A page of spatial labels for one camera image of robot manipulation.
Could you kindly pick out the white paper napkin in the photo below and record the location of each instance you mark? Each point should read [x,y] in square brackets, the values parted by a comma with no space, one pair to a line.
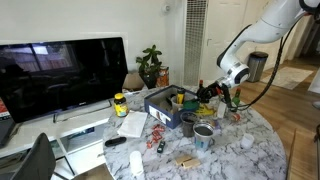
[133,124]

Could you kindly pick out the green glass bottle red cap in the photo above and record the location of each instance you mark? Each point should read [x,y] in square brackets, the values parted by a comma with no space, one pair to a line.
[236,98]

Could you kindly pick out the yellow thank you card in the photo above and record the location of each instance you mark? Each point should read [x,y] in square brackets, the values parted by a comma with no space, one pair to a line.
[204,110]

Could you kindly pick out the black office chair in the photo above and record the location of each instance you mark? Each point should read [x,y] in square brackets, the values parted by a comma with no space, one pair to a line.
[39,163]

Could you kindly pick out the yellow lid supplement jar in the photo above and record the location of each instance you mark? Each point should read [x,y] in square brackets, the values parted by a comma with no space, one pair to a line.
[120,105]

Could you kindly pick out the orange snack box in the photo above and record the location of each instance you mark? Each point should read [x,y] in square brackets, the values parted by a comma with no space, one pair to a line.
[163,79]

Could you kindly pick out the potted green plant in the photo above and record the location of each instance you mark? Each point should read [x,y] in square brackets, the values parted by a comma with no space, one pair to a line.
[149,66]

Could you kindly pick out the brown paper bag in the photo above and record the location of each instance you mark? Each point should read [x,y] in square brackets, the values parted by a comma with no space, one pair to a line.
[133,81]

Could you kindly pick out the silver trash can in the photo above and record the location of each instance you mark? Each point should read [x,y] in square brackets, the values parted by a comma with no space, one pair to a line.
[256,63]

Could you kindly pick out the grey metal cup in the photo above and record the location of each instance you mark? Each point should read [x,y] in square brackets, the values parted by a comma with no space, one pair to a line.
[203,133]

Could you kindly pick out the red candy wrappers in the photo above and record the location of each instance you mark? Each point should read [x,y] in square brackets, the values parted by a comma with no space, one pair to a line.
[156,135]

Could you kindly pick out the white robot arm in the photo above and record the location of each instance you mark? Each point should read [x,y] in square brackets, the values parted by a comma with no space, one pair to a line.
[279,17]

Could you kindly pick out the dark bottle yellow label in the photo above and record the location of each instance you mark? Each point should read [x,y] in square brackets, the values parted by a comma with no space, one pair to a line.
[180,95]

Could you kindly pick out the small clear plastic cup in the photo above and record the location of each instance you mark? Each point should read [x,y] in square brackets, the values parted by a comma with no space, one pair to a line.
[247,141]

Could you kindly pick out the small red cap bottle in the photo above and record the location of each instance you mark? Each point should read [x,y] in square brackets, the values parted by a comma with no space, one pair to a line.
[235,117]

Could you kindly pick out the navy blue cardboard box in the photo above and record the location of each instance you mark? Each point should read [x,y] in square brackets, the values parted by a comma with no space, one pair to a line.
[158,105]

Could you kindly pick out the green plastic lid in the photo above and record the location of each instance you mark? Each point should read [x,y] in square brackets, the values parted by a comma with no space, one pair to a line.
[190,105]

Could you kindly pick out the large clear plastic cup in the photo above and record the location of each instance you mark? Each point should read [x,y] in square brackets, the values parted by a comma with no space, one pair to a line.
[175,105]

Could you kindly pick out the dark grey cup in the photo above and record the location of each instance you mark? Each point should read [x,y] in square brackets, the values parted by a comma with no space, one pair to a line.
[188,120]

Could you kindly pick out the black remote control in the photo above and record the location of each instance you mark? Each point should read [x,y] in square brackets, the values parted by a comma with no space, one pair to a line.
[115,141]

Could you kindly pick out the wooden blocks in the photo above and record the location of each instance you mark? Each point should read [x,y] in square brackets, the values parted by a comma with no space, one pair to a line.
[187,161]

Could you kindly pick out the black computer monitor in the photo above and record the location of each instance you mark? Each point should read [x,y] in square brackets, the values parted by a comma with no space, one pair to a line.
[40,79]

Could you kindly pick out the small black green tool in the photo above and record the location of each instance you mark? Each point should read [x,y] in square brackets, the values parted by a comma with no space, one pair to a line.
[161,146]

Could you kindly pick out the white tv stand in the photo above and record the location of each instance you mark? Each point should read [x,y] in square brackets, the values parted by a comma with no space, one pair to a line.
[77,136]

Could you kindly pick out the white spray bottle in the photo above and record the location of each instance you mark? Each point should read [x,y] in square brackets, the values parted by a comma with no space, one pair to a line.
[136,163]

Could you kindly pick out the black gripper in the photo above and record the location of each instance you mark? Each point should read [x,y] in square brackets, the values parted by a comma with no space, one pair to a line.
[204,94]

